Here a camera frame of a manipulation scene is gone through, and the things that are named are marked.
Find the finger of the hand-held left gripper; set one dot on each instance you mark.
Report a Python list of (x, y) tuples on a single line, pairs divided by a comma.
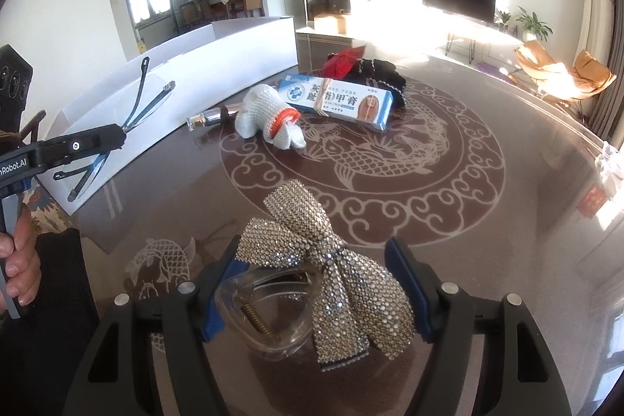
[(78, 146)]

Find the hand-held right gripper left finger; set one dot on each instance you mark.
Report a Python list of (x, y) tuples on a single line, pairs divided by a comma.
[(210, 328)]

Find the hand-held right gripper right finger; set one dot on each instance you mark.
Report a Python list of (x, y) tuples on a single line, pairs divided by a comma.
[(396, 256)]

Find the clear lens glasses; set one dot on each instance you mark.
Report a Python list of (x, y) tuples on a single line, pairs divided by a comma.
[(153, 101)]

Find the rhinestone bow hair clip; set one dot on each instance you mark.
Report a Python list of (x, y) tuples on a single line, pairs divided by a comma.
[(297, 226)]

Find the blue white ointment box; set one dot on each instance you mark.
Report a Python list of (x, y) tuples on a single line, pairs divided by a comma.
[(341, 101)]

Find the white storage box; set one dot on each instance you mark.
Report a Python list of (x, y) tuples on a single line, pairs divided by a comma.
[(219, 55)]

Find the brown patterned desktop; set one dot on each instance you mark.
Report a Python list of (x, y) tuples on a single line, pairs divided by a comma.
[(438, 201)]

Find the person's left hand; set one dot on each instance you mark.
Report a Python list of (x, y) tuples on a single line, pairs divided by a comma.
[(22, 270)]

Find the silver metal tube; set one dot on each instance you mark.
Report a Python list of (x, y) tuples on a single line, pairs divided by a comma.
[(209, 117)]

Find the person's dark clothing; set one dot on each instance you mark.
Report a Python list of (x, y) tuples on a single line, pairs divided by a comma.
[(48, 348)]

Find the tan rubber band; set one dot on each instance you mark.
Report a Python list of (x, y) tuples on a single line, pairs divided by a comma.
[(319, 104)]

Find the white knit glove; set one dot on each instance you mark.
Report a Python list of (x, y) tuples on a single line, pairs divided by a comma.
[(258, 114)]

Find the black beaded scrunchie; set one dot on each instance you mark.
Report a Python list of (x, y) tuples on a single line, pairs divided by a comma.
[(380, 67)]

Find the red cloth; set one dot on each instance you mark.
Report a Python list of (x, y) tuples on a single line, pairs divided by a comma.
[(341, 62)]

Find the red paper card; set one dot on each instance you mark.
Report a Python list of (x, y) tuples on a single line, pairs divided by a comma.
[(592, 201)]

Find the wooden sideboard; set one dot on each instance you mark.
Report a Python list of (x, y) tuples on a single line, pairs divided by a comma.
[(251, 1)]

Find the white television console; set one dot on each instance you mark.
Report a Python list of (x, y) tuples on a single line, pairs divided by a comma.
[(482, 37)]

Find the orange lounge chair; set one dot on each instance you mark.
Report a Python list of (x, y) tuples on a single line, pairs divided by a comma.
[(538, 65), (590, 75)]

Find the small potted plant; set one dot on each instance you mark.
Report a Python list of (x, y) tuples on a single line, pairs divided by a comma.
[(503, 19)]

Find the large potted plant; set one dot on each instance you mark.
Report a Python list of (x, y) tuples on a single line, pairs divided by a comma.
[(534, 23)]

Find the grey curtain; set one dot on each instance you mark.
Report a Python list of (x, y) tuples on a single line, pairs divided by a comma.
[(615, 79)]

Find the covered standing air conditioner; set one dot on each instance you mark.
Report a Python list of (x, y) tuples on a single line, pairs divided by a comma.
[(597, 16)]

